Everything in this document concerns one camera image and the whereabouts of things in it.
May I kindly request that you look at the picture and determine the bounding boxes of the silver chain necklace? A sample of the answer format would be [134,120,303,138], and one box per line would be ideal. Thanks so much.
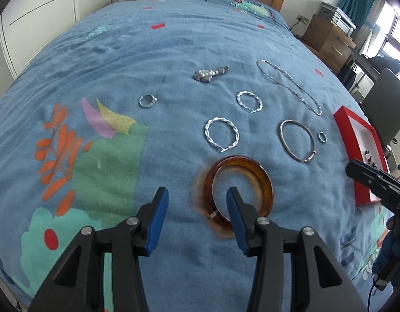
[256,59,323,116]

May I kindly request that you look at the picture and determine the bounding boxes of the small twisted silver bracelet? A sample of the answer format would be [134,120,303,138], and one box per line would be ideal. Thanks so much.
[236,90,263,114]

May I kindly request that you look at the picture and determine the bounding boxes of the window with dark frame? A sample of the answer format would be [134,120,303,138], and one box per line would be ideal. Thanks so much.
[359,0,400,72]

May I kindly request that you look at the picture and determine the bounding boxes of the dark backpack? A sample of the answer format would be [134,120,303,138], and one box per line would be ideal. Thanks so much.
[371,55,400,75]

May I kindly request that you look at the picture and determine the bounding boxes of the wide silver ring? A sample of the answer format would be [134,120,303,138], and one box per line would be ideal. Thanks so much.
[138,94,158,108]

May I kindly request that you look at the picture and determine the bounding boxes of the wooden drawer cabinet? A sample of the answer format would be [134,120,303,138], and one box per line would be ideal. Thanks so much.
[304,15,357,74]

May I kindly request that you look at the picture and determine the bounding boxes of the white wardrobe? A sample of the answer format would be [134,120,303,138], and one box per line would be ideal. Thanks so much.
[0,0,136,79]

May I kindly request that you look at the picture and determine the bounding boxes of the brown beaded bracelet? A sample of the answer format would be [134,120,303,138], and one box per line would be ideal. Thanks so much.
[364,149,381,170]

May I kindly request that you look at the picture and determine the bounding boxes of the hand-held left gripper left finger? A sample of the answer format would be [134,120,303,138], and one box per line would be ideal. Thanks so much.
[28,187,170,312]

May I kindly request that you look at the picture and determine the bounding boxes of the grey office chair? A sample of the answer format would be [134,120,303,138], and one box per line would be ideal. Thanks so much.
[363,68,400,147]

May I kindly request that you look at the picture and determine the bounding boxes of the plain silver bangle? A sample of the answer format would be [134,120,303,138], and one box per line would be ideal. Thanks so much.
[279,119,316,163]

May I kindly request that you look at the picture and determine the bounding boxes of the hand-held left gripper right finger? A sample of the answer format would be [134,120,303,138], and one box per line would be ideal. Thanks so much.
[226,187,366,312]

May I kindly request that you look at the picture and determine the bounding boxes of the grey desk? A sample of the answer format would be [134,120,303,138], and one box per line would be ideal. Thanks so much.
[348,50,383,82]

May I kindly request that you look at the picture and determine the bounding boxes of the dark hanging bag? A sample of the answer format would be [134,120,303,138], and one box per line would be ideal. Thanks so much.
[341,63,360,92]

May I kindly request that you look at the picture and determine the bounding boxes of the person's right hand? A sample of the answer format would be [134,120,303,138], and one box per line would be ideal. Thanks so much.
[372,218,400,290]

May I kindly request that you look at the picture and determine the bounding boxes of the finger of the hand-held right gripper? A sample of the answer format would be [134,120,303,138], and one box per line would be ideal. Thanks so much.
[346,159,400,203]

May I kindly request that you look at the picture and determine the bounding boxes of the thick amber bangle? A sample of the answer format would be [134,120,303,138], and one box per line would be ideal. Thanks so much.
[210,155,274,227]

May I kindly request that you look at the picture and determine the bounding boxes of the red jewelry box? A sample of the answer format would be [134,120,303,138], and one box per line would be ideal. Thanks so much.
[333,106,391,207]

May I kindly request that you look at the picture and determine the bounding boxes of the teal curtain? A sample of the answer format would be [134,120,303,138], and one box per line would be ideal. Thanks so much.
[338,0,387,36]

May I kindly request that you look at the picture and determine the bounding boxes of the blue printed blanket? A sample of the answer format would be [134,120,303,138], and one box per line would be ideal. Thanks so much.
[0,0,397,312]

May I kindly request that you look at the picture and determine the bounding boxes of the white printer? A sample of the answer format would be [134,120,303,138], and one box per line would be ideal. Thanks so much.
[319,2,357,36]

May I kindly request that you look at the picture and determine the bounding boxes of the large twisted silver bracelet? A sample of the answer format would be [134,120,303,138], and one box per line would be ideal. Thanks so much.
[204,117,240,153]

